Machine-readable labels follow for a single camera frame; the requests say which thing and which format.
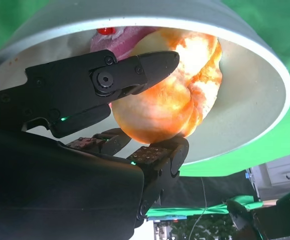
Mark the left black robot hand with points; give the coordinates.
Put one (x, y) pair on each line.
(289, 215)

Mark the green tablecloth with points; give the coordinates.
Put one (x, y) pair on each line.
(272, 25)
(184, 211)

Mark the white cabinet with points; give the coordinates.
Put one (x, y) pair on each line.
(279, 172)

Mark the orange striped bread roll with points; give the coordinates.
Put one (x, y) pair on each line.
(172, 105)

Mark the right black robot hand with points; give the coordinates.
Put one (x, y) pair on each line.
(47, 175)

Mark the black backdrop cloth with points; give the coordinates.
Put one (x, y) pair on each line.
(222, 190)

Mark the grey metal bowl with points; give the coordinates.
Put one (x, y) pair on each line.
(247, 100)

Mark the magenta cake slice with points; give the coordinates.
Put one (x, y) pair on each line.
(114, 42)

